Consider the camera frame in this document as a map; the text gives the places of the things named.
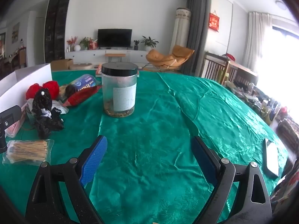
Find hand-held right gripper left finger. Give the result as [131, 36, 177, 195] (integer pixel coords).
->
[25, 135, 108, 224]

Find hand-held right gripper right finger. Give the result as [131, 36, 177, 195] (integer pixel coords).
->
[192, 136, 273, 224]

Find pink floral packets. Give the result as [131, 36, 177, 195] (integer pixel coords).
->
[5, 119, 26, 138]

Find white printed packet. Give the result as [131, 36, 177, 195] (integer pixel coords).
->
[51, 100, 69, 115]

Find blue dark jar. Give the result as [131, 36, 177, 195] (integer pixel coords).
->
[66, 74, 97, 96]

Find pack of cotton swabs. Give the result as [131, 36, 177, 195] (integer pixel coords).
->
[2, 139, 55, 167]

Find black lace cloth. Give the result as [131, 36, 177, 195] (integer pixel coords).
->
[31, 89, 64, 139]

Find red yarn ball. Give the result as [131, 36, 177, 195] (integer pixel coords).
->
[26, 84, 44, 99]
[43, 80, 61, 98]

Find white board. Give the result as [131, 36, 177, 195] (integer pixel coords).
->
[0, 63, 52, 112]

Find green satin tablecloth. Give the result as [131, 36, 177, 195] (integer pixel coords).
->
[0, 70, 290, 224]

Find red foil packet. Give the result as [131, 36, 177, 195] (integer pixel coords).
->
[63, 85, 103, 107]

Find tan paper pack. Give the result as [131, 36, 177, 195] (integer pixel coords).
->
[58, 85, 69, 101]

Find smartphone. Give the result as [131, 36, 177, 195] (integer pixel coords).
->
[263, 138, 280, 177]

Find clear jar with black lid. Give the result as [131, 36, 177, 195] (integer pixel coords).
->
[101, 62, 139, 117]

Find cardboard box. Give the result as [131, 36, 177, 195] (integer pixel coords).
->
[50, 58, 73, 71]

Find pile of assorted clutter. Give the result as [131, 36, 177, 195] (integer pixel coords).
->
[224, 79, 299, 150]

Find beige round floor cushion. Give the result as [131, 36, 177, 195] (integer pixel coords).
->
[70, 63, 94, 70]

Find dark wooden chair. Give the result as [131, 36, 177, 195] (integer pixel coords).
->
[203, 51, 230, 84]

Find wooden desk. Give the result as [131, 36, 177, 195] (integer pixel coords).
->
[228, 61, 258, 84]

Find red flowers in vase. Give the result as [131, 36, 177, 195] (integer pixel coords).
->
[67, 37, 78, 52]

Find white television cabinet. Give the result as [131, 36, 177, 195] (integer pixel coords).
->
[65, 49, 155, 63]

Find small wooden side table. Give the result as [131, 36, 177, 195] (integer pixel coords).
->
[105, 53, 126, 63]

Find dark display cabinet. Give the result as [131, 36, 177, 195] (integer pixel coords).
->
[44, 0, 72, 63]

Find green and red plant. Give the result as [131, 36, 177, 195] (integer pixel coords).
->
[79, 37, 93, 50]

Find orange lounge chair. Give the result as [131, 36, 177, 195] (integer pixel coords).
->
[146, 45, 195, 71]

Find black television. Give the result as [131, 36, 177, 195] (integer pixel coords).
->
[98, 29, 132, 49]

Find large green potted plant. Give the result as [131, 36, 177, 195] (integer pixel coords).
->
[141, 36, 159, 51]

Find grey curtain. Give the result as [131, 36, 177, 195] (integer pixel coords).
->
[181, 0, 208, 75]

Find white curtain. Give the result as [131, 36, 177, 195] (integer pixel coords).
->
[243, 12, 272, 73]

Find covered standing air conditioner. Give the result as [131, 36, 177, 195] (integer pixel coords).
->
[169, 8, 191, 59]

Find framed wall picture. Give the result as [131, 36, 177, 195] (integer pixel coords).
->
[12, 23, 20, 43]

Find red wall hanging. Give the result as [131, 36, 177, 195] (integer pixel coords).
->
[209, 12, 220, 32]

